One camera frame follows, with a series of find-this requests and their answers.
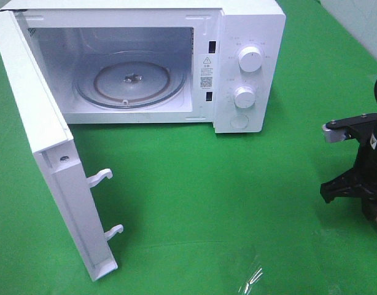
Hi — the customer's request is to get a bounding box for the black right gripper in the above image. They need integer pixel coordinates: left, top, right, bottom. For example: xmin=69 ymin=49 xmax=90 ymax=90
xmin=320 ymin=144 xmax=377 ymax=221

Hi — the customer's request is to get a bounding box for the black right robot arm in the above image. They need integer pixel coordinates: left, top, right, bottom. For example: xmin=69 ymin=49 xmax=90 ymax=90
xmin=320 ymin=80 xmax=377 ymax=222

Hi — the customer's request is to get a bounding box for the white lower microwave knob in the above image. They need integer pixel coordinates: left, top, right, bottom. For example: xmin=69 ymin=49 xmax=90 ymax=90
xmin=233 ymin=87 xmax=256 ymax=109

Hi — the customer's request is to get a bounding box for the white microwave knob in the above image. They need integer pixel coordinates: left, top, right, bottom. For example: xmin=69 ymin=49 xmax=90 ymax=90
xmin=238 ymin=45 xmax=263 ymax=73
xmin=233 ymin=87 xmax=256 ymax=109

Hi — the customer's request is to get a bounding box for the white upper microwave knob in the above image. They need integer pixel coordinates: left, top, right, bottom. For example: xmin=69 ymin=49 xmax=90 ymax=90
xmin=238 ymin=45 xmax=263 ymax=73

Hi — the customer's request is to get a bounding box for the white partition panel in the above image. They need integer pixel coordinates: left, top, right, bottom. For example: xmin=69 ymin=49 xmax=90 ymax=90
xmin=321 ymin=0 xmax=377 ymax=60

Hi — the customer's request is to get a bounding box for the white microwave oven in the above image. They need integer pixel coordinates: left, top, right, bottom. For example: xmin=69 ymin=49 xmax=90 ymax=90
xmin=0 ymin=1 xmax=286 ymax=133

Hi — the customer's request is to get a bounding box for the glass microwave turntable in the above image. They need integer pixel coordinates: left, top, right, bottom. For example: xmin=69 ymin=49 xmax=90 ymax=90
xmin=74 ymin=50 xmax=192 ymax=109

